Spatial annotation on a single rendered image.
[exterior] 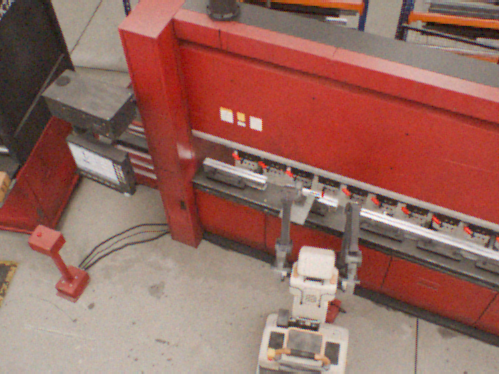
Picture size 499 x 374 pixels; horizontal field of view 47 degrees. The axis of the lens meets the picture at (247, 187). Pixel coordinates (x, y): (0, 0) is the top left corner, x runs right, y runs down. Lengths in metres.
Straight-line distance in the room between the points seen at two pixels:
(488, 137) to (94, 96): 2.23
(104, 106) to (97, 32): 3.85
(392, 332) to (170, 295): 1.81
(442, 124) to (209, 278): 2.49
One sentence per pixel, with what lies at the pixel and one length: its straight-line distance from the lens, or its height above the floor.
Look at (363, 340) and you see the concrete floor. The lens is 4.72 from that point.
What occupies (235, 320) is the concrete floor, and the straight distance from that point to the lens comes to 4.73.
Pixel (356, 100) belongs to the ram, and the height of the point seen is 2.04.
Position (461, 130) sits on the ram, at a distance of 3.28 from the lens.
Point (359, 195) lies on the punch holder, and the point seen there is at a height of 1.20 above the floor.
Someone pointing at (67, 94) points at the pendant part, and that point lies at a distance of 3.63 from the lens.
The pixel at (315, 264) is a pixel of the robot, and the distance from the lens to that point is 3.42.
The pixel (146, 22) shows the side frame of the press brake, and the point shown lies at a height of 2.30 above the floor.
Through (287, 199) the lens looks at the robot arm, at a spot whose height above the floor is 1.58.
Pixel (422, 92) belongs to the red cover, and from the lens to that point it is 3.12.
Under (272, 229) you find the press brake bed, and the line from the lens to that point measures 4.44.
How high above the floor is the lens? 4.34
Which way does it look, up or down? 53 degrees down
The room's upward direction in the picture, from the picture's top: 3 degrees counter-clockwise
